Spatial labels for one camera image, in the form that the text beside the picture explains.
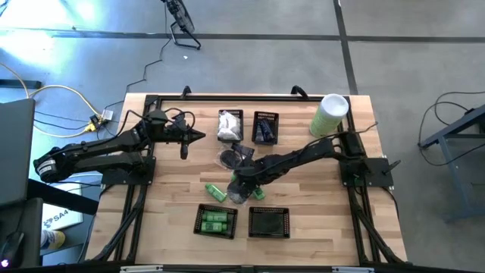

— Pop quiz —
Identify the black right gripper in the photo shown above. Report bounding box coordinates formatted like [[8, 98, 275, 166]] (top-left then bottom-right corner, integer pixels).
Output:
[[231, 161, 276, 198]]

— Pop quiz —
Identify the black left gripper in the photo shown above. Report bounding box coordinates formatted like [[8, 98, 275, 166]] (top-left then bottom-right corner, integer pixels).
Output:
[[161, 112, 207, 160]]

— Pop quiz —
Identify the black slotted plastic basket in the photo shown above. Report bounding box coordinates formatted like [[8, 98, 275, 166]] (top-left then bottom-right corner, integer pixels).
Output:
[[217, 109, 245, 143], [248, 206, 291, 240], [192, 203, 239, 240], [251, 110, 280, 146]]

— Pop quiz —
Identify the green paper cup stack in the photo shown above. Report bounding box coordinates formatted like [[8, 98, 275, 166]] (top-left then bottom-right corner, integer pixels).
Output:
[[308, 93, 350, 139]]

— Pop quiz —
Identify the black floor fan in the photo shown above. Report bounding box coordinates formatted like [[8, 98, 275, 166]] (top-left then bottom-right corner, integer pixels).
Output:
[[161, 0, 202, 51]]

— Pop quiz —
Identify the black side desk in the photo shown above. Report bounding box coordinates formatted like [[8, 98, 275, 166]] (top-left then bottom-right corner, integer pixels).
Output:
[[0, 177, 100, 273]]

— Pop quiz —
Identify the white printed box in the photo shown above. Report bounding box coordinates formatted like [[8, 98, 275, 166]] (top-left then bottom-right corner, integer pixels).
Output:
[[40, 180, 84, 231]]

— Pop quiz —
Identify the yellow white can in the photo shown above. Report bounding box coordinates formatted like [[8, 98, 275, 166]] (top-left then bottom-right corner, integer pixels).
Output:
[[39, 228, 67, 250]]

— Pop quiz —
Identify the black floor bar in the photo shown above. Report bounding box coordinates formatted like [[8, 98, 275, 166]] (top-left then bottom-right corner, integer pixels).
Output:
[[0, 79, 42, 90]]

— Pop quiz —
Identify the black computer mouse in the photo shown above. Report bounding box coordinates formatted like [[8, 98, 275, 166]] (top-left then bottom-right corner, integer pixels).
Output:
[[0, 231, 25, 269]]

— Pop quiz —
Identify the blue-grey metal table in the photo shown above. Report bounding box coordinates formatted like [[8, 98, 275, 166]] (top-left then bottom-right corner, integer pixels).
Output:
[[418, 102, 485, 223]]

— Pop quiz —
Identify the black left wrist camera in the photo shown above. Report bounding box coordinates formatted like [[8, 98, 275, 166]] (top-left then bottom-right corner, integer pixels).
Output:
[[168, 113, 189, 132]]

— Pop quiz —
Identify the black fan cable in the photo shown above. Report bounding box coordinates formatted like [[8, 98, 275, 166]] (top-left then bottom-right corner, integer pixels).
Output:
[[102, 2, 174, 115]]

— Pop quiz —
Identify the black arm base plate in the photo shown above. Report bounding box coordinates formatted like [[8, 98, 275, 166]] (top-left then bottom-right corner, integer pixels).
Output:
[[339, 157, 402, 187], [101, 157, 157, 187]]

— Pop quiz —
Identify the white bracket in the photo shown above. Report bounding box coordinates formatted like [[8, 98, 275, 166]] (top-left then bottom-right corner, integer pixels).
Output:
[[331, 265, 375, 273], [119, 265, 164, 273]]

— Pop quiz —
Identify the yellow floor cable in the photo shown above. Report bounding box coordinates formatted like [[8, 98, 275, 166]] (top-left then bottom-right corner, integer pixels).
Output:
[[0, 61, 104, 140]]

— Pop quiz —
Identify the black floor cable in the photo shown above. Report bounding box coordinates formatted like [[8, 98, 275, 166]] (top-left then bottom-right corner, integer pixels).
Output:
[[416, 89, 485, 168]]

